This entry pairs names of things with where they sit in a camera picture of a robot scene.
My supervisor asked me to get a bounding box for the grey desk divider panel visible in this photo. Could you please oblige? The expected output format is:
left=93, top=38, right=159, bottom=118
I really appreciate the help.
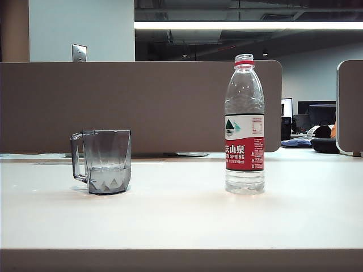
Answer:
left=0, top=59, right=283, bottom=155

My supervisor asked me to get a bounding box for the black bag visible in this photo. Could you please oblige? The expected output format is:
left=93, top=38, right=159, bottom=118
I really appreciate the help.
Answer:
left=310, top=125, right=340, bottom=155

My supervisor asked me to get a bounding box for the black computer monitor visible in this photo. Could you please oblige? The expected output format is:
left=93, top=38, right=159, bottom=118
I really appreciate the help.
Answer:
left=297, top=100, right=337, bottom=134

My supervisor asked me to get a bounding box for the grey transparent plastic mug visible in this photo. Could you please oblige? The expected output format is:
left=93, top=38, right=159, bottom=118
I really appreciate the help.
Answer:
left=70, top=130, right=132, bottom=196

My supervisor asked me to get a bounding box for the clear water bottle red label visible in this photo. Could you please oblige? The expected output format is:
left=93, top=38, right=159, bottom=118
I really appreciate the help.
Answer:
left=224, top=53, right=266, bottom=196

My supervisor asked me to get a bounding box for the long ceiling light strip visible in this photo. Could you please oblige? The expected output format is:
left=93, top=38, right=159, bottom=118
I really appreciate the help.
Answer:
left=134, top=21, right=363, bottom=30

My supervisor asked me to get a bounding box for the blue patterned cloth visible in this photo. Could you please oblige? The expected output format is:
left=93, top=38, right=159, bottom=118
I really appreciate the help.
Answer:
left=281, top=135, right=313, bottom=148

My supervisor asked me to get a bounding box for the metal wall switch plate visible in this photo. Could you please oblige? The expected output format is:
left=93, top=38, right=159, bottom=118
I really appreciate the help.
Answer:
left=71, top=43, right=88, bottom=62

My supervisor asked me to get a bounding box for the grey divider panel right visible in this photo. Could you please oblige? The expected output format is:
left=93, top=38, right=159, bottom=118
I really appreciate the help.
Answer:
left=336, top=59, right=363, bottom=158

